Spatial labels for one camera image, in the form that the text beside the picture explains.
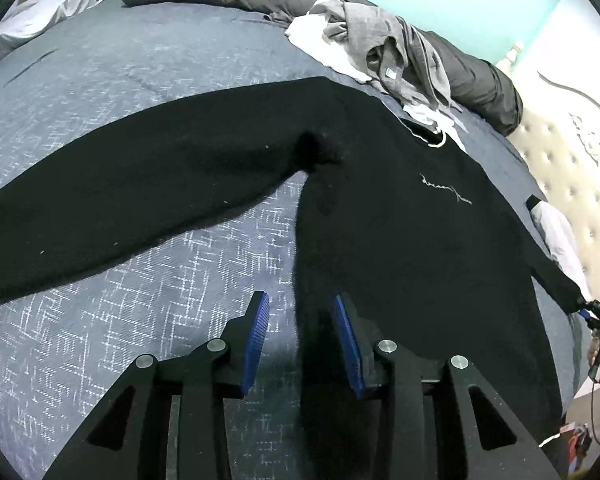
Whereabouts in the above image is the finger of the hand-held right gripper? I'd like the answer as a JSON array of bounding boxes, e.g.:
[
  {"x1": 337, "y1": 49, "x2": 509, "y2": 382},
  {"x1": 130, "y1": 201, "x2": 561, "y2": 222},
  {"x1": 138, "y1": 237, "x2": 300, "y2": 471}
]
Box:
[{"x1": 575, "y1": 297, "x2": 598, "y2": 328}]

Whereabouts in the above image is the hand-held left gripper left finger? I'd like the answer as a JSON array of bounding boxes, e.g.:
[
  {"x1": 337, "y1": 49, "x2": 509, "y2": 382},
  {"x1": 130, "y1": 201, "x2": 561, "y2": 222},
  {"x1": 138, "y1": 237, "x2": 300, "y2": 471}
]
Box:
[{"x1": 42, "y1": 290, "x2": 272, "y2": 480}]

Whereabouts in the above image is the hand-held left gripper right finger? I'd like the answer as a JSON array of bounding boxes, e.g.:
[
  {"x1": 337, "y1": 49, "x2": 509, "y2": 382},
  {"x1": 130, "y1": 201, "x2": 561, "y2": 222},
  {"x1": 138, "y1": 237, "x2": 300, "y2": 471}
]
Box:
[{"x1": 333, "y1": 292, "x2": 563, "y2": 480}]

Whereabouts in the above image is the black sweater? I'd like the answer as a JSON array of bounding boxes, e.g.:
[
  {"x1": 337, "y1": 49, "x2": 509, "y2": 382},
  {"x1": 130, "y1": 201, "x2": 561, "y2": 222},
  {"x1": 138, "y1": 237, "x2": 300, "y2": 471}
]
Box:
[{"x1": 0, "y1": 76, "x2": 593, "y2": 480}]

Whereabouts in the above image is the lavender jacket with black cuff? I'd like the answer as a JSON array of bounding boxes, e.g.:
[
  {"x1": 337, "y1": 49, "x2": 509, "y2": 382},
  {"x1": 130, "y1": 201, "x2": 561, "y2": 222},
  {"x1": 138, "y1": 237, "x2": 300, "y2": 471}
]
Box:
[{"x1": 526, "y1": 195, "x2": 593, "y2": 301}]

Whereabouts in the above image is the beige tufted headboard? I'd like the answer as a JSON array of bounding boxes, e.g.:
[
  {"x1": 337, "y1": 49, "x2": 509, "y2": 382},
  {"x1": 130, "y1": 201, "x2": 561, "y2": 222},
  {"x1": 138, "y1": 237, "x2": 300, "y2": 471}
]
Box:
[{"x1": 500, "y1": 105, "x2": 600, "y2": 306}]

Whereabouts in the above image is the blue patterned bedspread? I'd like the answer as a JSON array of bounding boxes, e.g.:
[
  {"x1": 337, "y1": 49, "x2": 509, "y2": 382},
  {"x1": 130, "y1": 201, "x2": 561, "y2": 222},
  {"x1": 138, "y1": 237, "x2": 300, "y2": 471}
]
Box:
[{"x1": 0, "y1": 0, "x2": 588, "y2": 480}]

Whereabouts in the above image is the white garment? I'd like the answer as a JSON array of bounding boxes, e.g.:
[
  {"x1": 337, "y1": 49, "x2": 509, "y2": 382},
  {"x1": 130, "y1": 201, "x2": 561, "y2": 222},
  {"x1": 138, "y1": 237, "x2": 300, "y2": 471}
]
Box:
[{"x1": 285, "y1": 0, "x2": 468, "y2": 153}]

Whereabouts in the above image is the grey hoodie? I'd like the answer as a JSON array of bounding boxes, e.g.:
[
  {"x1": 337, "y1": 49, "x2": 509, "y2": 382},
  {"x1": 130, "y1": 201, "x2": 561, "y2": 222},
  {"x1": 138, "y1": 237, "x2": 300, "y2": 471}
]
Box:
[{"x1": 307, "y1": 0, "x2": 463, "y2": 113}]

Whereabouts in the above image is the white bed sheet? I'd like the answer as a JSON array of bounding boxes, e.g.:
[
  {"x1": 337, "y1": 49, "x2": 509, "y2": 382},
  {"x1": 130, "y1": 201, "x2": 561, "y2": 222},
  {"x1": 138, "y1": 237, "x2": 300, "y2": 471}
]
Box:
[{"x1": 0, "y1": 0, "x2": 121, "y2": 58}]

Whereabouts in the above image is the black cable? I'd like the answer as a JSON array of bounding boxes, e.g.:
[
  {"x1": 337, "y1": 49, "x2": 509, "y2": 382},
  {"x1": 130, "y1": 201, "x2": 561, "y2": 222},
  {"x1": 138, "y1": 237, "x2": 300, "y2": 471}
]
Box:
[{"x1": 540, "y1": 380, "x2": 600, "y2": 448}]

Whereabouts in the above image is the white headboard post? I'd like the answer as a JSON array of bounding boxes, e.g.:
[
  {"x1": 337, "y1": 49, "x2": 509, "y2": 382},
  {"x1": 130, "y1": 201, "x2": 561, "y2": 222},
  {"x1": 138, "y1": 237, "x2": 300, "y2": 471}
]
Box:
[{"x1": 497, "y1": 41, "x2": 525, "y2": 75}]

